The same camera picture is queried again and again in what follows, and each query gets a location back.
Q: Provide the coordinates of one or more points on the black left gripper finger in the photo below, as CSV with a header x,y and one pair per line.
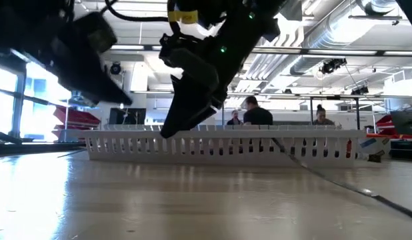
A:
x,y
89,83

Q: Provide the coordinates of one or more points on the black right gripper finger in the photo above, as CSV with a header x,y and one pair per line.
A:
x,y
186,110

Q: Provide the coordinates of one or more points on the thin black rod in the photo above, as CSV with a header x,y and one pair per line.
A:
x,y
359,191

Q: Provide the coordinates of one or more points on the red storage bin rack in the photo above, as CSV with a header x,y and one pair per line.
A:
x,y
72,116

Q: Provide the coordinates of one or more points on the person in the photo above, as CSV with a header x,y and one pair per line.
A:
x,y
257,115
234,118
322,118

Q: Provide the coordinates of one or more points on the black computer monitor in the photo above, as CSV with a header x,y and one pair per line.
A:
x,y
126,116

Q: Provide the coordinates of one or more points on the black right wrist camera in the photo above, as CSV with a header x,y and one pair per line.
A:
x,y
192,66

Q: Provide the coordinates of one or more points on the black aluminium table frame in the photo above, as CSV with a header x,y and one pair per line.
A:
x,y
26,148

